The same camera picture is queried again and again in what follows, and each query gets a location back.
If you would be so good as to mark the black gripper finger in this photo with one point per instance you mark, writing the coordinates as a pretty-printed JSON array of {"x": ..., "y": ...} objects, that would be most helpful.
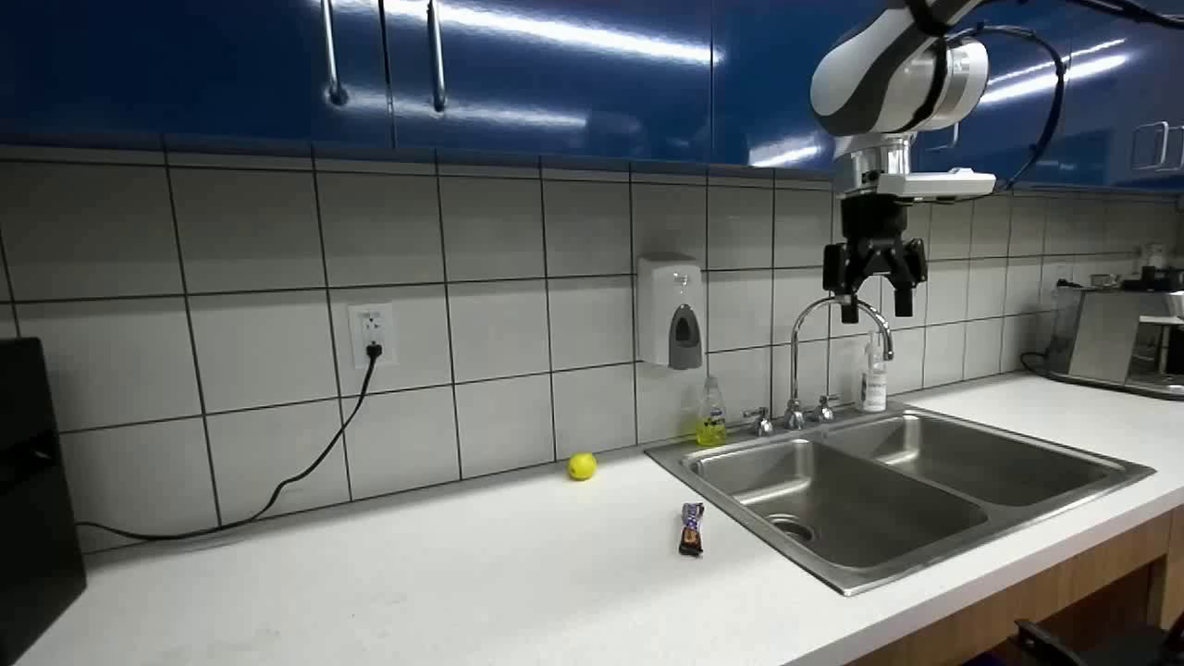
[
  {"x": 912, "y": 265},
  {"x": 846, "y": 266}
]

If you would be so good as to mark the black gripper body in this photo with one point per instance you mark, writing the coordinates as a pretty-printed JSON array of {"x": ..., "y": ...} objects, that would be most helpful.
[{"x": 873, "y": 223}]

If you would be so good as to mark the snickers candy bar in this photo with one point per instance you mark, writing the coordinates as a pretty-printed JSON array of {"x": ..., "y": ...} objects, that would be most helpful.
[{"x": 690, "y": 530}]

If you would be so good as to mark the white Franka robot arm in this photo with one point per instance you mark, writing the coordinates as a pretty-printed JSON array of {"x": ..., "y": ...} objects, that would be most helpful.
[{"x": 881, "y": 68}]

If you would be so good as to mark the stainless steel double sink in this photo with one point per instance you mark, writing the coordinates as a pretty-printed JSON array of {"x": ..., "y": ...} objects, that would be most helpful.
[{"x": 891, "y": 505}]

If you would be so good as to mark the chrome gooseneck faucet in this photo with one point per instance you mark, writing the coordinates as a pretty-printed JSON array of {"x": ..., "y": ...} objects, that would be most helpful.
[{"x": 799, "y": 333}]

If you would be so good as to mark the clear pump soap bottle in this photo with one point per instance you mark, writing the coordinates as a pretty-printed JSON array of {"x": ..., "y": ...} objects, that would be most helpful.
[{"x": 873, "y": 387}]

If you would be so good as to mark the blue glossy cabinet door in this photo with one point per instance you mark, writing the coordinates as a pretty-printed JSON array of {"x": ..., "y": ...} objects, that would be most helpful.
[
  {"x": 762, "y": 88},
  {"x": 566, "y": 88},
  {"x": 172, "y": 68}
]

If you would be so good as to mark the green dish soap bottle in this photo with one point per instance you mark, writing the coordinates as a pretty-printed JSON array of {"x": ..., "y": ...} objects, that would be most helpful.
[{"x": 707, "y": 427}]

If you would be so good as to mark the yellow ball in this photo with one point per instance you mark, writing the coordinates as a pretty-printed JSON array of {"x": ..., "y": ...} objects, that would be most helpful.
[{"x": 582, "y": 466}]

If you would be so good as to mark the wooden counter base cabinet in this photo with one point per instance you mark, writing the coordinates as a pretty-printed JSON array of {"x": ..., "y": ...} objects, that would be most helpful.
[{"x": 1047, "y": 592}]

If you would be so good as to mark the black chair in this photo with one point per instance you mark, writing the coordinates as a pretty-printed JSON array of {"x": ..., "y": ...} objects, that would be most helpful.
[{"x": 1084, "y": 649}]

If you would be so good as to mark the black box appliance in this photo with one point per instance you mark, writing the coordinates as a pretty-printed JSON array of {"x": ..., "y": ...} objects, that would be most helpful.
[{"x": 36, "y": 492}]

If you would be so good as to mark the white wall soap dispenser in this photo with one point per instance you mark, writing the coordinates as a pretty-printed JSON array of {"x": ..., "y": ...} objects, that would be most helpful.
[{"x": 672, "y": 308}]

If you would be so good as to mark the white wall power outlet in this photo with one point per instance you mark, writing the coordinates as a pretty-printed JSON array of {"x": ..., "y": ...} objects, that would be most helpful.
[{"x": 370, "y": 329}]

